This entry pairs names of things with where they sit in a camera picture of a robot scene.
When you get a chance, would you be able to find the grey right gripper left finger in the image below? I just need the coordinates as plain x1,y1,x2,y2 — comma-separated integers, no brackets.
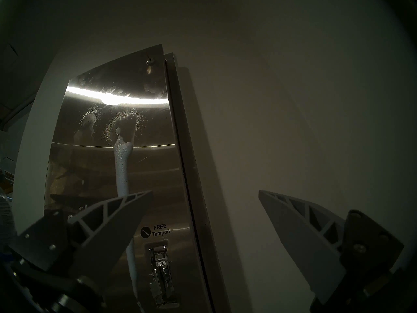
9,190,154,293

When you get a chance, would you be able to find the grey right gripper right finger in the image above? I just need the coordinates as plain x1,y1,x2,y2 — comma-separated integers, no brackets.
258,189,405,305

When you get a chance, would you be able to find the white cleaner foam streak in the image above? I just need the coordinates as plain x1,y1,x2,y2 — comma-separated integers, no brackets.
106,115,144,313

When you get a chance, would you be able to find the stainless steel wall dispenser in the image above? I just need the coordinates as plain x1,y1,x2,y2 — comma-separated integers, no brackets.
44,44,232,313

